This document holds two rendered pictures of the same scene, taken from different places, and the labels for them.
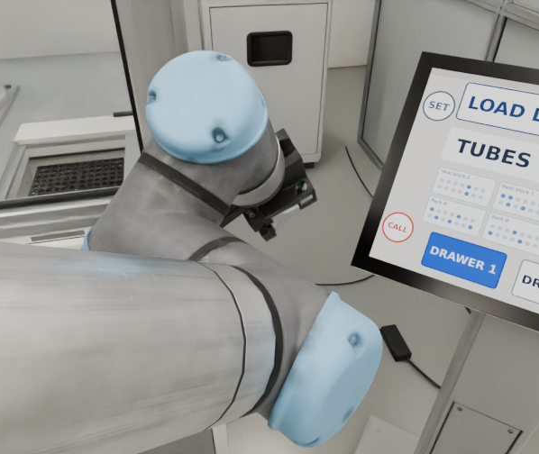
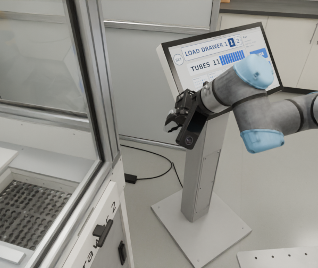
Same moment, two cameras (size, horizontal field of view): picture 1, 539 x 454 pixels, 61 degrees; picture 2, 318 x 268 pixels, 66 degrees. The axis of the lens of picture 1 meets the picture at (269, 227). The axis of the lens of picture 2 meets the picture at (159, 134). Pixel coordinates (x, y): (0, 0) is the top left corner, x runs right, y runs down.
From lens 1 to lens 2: 0.61 m
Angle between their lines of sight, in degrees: 47
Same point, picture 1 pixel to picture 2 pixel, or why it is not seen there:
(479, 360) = (208, 136)
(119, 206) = (264, 112)
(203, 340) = not seen: outside the picture
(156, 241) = (285, 110)
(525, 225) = not seen: hidden behind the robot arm
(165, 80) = (256, 67)
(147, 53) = (102, 88)
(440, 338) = (136, 163)
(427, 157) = (186, 77)
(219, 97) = (267, 65)
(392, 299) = not seen: hidden behind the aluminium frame
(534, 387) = (221, 132)
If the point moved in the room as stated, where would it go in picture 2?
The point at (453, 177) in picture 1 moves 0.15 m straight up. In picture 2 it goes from (197, 80) to (201, 37)
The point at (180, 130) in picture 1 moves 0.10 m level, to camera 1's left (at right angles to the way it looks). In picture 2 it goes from (269, 78) to (259, 102)
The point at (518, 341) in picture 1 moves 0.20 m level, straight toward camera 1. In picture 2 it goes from (216, 121) to (243, 149)
